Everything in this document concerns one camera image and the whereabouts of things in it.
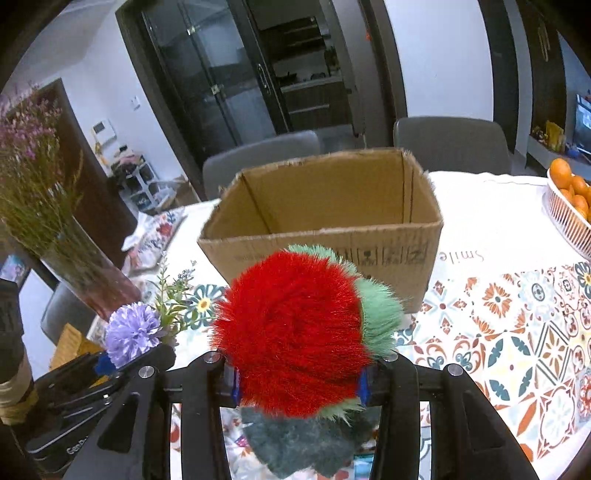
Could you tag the floral packet on table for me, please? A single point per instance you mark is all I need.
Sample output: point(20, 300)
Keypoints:
point(157, 230)

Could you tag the yellow packages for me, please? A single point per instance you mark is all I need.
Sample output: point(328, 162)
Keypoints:
point(554, 136)

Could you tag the dried pink flower bouquet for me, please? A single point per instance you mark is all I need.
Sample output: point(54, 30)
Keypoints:
point(32, 184)

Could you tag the television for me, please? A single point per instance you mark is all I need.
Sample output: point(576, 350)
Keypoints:
point(584, 120)

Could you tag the dark interior door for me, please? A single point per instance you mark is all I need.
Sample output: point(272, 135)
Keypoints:
point(501, 69)

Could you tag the black tan cylindrical object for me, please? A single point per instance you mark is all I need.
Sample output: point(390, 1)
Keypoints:
point(11, 332)

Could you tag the white fruit basket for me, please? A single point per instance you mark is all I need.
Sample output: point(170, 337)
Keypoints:
point(563, 221)

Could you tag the glass vase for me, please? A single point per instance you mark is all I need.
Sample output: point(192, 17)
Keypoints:
point(92, 281)

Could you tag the white shoe rack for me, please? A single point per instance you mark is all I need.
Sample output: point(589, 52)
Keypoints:
point(138, 184)

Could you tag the purple artificial flower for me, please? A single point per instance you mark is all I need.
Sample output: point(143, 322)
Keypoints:
point(131, 332)

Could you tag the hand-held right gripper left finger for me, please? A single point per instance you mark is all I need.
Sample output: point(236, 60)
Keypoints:
point(234, 390)

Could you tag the cardboard box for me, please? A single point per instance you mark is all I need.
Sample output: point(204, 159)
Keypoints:
point(323, 194)

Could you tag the white wall intercom panel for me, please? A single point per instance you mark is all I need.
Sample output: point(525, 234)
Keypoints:
point(102, 128)

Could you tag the dark framed glass door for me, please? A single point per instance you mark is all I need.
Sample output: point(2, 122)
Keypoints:
point(198, 92)

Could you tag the red green fluffy plush ball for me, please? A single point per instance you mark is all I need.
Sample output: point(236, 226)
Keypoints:
point(291, 332)

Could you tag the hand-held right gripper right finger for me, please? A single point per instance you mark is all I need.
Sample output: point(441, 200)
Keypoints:
point(364, 388)

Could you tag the brown floor carton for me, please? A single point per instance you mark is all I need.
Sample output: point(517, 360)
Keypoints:
point(180, 191)

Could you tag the kitchen cabinet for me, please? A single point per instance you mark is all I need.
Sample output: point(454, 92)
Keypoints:
point(314, 101)

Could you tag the dark green fuzzy cloth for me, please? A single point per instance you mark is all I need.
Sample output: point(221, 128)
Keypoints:
point(300, 443)

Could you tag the pile of oranges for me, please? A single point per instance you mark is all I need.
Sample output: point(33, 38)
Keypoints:
point(561, 173)

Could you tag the white television console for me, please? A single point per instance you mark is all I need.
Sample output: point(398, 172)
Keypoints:
point(538, 154)

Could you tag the patterned tile-print tablecloth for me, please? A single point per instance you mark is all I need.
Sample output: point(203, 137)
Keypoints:
point(498, 314)

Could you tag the green artificial flower sprig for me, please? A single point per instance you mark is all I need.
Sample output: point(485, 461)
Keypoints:
point(173, 307)

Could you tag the grey dining chair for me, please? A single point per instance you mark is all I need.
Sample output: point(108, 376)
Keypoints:
point(258, 159)
point(452, 147)
point(64, 314)

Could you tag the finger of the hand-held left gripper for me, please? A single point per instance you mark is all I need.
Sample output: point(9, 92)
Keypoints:
point(154, 357)
point(104, 364)

